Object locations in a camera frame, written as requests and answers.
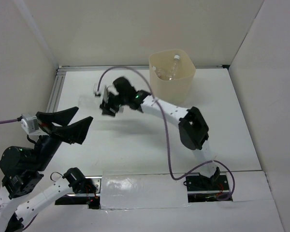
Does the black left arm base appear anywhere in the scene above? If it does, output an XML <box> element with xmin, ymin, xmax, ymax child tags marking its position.
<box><xmin>55</xmin><ymin>176</ymin><xmax>102</xmax><ymax>210</ymax></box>

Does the beige plastic bin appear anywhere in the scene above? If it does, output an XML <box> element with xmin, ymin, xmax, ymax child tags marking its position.
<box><xmin>148</xmin><ymin>49</ymin><xmax>196</xmax><ymax>104</ymax></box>

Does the aluminium frame rail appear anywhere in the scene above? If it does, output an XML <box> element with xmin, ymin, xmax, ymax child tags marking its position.
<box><xmin>30</xmin><ymin>64</ymin><xmax>230</xmax><ymax>170</ymax></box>

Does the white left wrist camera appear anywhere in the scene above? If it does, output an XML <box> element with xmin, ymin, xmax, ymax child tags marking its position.
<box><xmin>20</xmin><ymin>113</ymin><xmax>46</xmax><ymax>136</ymax></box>

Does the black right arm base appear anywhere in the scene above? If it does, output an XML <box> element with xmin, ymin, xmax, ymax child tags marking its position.
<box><xmin>183</xmin><ymin>174</ymin><xmax>232</xmax><ymax>203</ymax></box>

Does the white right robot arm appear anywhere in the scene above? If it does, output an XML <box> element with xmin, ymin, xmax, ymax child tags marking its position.
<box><xmin>100</xmin><ymin>76</ymin><xmax>220</xmax><ymax>189</ymax></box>

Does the clear bottle white cap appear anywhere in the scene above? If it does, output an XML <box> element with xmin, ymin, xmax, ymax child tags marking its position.
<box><xmin>152</xmin><ymin>66</ymin><xmax>167</xmax><ymax>80</ymax></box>

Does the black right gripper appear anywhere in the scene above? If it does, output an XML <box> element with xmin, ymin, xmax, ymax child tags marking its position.
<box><xmin>100</xmin><ymin>90</ymin><xmax>128</xmax><ymax>117</ymax></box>

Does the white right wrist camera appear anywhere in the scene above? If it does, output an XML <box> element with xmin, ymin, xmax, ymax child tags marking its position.
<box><xmin>93</xmin><ymin>83</ymin><xmax>111</xmax><ymax>105</ymax></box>

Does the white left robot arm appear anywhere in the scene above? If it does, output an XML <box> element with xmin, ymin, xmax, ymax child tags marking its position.
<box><xmin>0</xmin><ymin>106</ymin><xmax>93</xmax><ymax>232</ymax></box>

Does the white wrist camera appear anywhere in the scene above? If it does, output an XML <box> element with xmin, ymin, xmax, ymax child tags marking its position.
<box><xmin>93</xmin><ymin>83</ymin><xmax>111</xmax><ymax>105</ymax></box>
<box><xmin>20</xmin><ymin>113</ymin><xmax>46</xmax><ymax>136</ymax></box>

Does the clear bottle grey cap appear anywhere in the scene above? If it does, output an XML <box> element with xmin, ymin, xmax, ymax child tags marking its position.
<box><xmin>166</xmin><ymin>55</ymin><xmax>180</xmax><ymax>80</ymax></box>

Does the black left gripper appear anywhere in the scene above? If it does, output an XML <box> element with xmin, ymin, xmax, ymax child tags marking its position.
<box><xmin>33</xmin><ymin>106</ymin><xmax>94</xmax><ymax>170</ymax></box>

